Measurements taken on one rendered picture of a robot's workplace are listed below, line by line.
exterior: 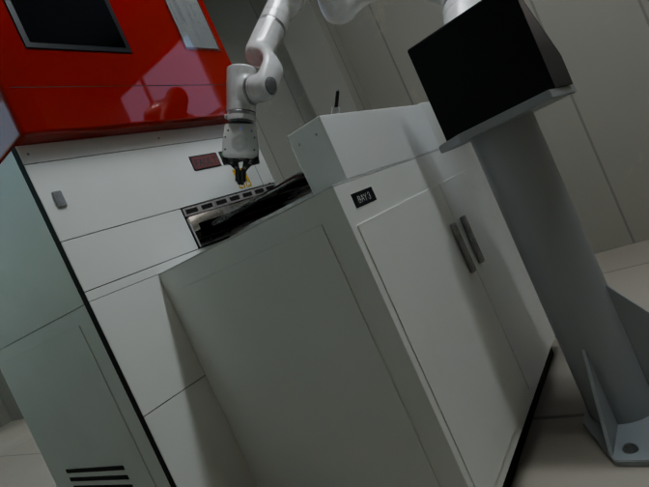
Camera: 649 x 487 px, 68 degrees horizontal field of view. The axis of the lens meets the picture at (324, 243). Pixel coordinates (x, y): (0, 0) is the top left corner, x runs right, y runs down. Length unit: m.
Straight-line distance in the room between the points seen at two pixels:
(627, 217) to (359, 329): 2.15
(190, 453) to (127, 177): 0.74
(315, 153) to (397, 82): 2.20
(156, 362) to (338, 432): 0.49
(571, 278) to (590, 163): 1.66
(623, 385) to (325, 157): 0.90
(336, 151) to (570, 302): 0.68
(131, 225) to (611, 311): 1.23
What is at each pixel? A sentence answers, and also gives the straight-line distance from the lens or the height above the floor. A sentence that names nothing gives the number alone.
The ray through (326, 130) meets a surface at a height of 0.93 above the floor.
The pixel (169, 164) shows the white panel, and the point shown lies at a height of 1.11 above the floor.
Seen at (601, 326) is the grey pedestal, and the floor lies 0.26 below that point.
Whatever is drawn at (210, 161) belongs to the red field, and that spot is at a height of 1.10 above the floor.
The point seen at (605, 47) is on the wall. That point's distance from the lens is 2.87.
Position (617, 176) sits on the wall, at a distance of 2.90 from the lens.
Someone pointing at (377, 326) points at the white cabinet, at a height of 0.53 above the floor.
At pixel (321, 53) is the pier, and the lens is 3.25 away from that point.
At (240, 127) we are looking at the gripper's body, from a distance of 1.41.
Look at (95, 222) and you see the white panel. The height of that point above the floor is 1.00.
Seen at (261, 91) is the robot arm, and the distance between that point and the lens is 1.38.
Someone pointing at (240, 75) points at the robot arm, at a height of 1.23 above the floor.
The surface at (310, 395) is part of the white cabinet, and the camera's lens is 1.15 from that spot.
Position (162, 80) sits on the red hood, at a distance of 1.61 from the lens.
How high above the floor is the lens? 0.76
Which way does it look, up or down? 2 degrees down
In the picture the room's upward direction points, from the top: 24 degrees counter-clockwise
